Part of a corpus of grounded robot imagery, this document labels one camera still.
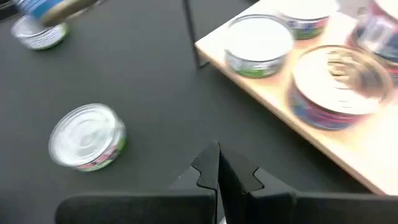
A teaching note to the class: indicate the black table mat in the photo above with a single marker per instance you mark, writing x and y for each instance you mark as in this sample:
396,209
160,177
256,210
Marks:
155,93

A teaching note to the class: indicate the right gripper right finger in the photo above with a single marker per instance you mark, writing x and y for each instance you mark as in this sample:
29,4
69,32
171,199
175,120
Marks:
264,205

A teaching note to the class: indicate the green white tuna can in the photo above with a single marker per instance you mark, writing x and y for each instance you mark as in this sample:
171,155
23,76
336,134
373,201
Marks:
306,18
258,46
38,35
87,137

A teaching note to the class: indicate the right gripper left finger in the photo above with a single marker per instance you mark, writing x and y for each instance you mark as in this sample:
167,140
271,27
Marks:
140,208

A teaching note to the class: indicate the wooden shelf with black frame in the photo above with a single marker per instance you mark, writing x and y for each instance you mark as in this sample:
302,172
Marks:
357,155

